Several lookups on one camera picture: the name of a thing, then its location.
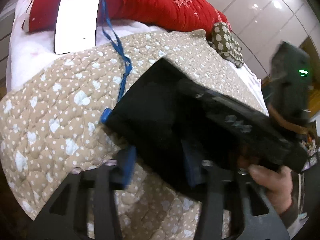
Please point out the black pants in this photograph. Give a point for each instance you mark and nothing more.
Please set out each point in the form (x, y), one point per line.
(155, 120)

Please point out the person's right hand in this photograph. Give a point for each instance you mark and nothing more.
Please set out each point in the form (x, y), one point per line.
(275, 187)

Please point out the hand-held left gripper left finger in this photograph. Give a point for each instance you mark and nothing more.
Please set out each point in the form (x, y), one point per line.
(130, 167)

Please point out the olive polka dot cushion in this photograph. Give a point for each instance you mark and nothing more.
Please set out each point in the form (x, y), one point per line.
(225, 42)

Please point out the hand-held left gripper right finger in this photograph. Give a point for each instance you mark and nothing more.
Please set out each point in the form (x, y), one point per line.
(191, 175)

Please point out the white bed sheet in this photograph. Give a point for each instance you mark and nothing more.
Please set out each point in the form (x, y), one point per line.
(32, 45)

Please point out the beige quilted dotted bedspread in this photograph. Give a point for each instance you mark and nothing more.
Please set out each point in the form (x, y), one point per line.
(62, 105)

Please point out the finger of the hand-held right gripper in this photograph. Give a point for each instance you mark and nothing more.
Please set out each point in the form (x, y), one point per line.
(232, 125)

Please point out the white glossy wardrobe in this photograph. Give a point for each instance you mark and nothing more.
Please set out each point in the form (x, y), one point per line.
(262, 12)

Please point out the smartphone with white screen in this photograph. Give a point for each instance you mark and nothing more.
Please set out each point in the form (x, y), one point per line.
(77, 15)

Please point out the red patterned quilt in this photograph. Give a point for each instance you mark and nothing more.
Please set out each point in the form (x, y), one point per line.
(155, 2)

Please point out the person's right forearm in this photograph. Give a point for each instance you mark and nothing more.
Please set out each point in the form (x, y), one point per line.
(292, 215)

